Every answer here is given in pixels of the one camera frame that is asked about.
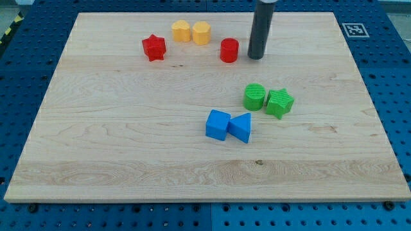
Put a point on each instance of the green star block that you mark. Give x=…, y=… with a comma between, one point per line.
x=279, y=103

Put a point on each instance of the light wooden board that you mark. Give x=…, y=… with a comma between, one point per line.
x=114, y=127

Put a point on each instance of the black board screw left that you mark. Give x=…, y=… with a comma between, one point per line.
x=32, y=208

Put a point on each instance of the blue cube block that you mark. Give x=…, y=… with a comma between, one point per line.
x=217, y=125

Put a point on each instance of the red cylinder block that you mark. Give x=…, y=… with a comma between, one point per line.
x=229, y=50

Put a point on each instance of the black board screw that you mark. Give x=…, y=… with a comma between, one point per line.
x=389, y=205
x=32, y=208

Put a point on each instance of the yellow hexagon block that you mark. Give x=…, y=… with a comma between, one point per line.
x=201, y=33

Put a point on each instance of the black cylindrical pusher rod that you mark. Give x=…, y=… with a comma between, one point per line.
x=262, y=19

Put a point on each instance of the white fiducial marker tag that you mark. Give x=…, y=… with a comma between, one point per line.
x=355, y=30

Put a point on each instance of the green cylinder block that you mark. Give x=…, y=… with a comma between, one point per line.
x=254, y=95

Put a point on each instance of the black board screw right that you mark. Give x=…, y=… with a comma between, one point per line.
x=389, y=205

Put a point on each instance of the red star block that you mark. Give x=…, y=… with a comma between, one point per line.
x=154, y=47

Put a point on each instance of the yellow heart block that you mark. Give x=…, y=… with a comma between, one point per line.
x=181, y=31

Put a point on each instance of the blue triangle block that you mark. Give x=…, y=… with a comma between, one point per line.
x=240, y=127

